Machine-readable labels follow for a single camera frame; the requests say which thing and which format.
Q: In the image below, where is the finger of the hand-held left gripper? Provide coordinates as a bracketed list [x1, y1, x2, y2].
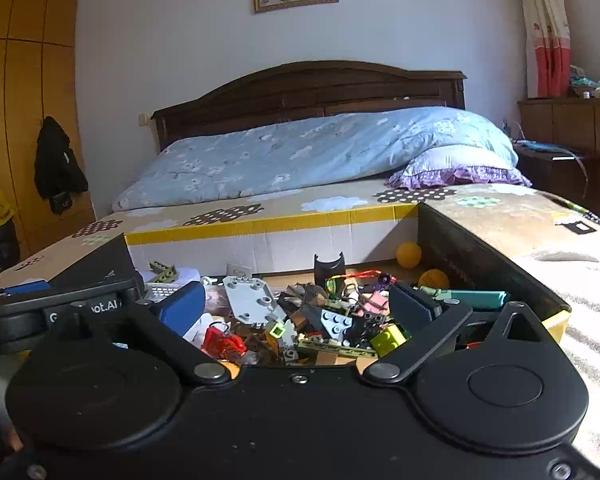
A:
[4, 281, 52, 296]

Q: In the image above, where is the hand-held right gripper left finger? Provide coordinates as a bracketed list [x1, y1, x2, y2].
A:
[70, 281, 231, 386]

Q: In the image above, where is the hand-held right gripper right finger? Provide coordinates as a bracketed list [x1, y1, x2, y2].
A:
[362, 281, 548, 386]

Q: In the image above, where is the heap of boxed toy bricks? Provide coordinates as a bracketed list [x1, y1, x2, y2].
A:
[145, 254, 512, 367]

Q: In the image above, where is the yellow cardboard box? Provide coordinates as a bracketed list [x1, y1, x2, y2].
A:
[0, 180, 600, 311]
[122, 201, 574, 376]

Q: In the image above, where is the orange ball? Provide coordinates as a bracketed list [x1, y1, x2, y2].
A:
[418, 268, 451, 291]
[396, 242, 424, 267]

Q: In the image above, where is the black hanging jacket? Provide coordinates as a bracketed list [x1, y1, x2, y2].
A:
[34, 116, 90, 216]

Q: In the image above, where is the purple frilled pillow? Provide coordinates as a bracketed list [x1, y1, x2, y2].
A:
[386, 145, 534, 191]

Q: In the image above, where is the blue floral quilt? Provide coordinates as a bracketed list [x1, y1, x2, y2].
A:
[111, 106, 521, 213]

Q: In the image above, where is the dark wooden nightstand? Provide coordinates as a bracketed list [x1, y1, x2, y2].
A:
[511, 141, 600, 222]

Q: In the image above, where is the wooden wardrobe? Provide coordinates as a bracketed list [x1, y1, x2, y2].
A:
[0, 0, 97, 281]

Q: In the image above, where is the wooden dresser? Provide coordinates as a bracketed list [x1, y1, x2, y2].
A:
[517, 97, 600, 203]

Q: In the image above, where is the dark wooden headboard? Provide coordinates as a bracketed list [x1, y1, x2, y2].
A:
[151, 60, 467, 154]

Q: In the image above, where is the red patterned curtain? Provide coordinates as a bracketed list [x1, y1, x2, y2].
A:
[515, 0, 574, 99]

